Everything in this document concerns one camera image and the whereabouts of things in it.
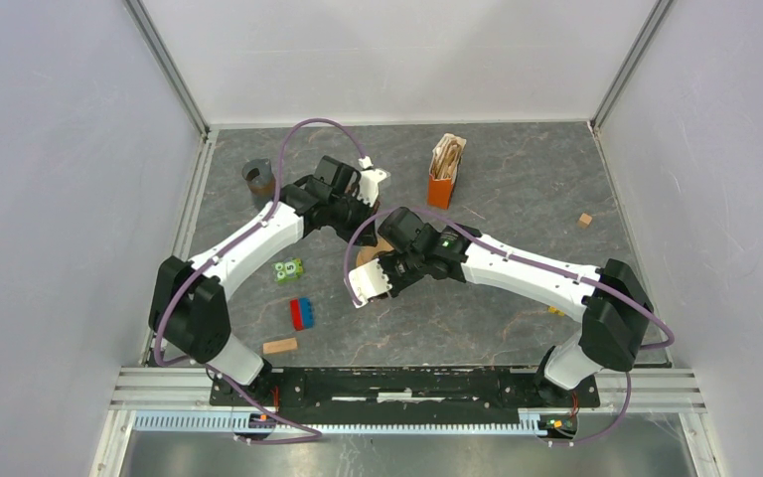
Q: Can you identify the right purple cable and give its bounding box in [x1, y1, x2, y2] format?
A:
[342, 205, 677, 449]

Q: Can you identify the grey glass carafe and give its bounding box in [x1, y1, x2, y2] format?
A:
[242, 158, 275, 198]

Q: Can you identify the light wooden ring holder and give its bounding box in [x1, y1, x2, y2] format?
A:
[355, 238, 394, 267]

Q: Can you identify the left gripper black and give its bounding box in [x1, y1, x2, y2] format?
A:
[329, 193, 381, 249]

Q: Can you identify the long wooden block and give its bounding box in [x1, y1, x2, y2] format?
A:
[262, 337, 299, 355]

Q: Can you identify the aluminium frame rail front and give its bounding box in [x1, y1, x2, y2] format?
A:
[90, 366, 723, 476]

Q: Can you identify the brown paper filters stack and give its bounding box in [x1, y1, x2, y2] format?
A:
[429, 133, 467, 180]

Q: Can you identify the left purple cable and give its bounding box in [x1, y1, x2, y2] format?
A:
[152, 118, 373, 446]

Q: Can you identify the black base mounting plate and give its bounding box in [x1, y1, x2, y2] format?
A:
[249, 366, 601, 426]

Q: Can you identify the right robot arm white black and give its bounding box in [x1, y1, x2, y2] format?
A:
[349, 207, 653, 405]

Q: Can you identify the red blue lego brick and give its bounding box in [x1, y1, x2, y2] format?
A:
[290, 297, 315, 331]

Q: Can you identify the small wooden cube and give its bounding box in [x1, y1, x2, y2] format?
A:
[577, 213, 593, 229]

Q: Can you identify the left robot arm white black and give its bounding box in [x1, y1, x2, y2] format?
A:
[147, 156, 389, 405]

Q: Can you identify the purple cable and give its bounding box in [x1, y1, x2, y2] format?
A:
[152, 118, 373, 446]
[342, 205, 677, 449]

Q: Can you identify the green owl toy block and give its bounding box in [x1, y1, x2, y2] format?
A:
[272, 258, 304, 284]

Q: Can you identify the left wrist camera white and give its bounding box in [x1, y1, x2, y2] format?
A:
[357, 156, 390, 207]

